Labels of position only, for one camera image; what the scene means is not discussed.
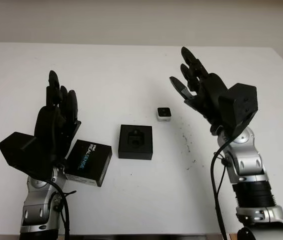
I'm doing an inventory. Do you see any small silver black camera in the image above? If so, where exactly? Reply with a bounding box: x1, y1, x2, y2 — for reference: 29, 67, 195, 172
156, 106, 173, 123

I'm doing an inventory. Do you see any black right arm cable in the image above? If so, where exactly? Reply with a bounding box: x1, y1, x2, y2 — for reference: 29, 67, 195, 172
210, 129, 235, 240

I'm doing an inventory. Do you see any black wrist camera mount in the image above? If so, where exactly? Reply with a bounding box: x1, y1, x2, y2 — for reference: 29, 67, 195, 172
218, 83, 258, 141
0, 131, 55, 181

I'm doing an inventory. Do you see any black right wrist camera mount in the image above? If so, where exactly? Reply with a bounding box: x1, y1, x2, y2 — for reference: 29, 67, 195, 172
218, 83, 258, 141

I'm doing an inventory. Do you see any black camera box base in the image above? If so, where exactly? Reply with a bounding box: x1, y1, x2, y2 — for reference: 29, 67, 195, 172
117, 124, 154, 161

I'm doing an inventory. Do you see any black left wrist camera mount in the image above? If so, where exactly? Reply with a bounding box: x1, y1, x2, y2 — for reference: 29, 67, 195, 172
0, 131, 55, 181

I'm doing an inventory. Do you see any black RealSense box lid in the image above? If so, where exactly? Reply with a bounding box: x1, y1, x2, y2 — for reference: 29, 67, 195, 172
63, 139, 114, 188

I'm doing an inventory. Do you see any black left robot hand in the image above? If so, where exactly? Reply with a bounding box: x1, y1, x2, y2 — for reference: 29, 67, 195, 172
33, 70, 82, 166

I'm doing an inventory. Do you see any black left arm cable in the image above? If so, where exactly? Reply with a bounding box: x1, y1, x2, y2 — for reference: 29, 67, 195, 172
48, 179, 78, 240

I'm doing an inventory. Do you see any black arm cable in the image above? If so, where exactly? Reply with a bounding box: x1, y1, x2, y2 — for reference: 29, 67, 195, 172
210, 129, 235, 240
48, 179, 78, 240

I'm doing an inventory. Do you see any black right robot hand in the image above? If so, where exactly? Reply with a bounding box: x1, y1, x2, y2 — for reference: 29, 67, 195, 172
169, 46, 230, 136

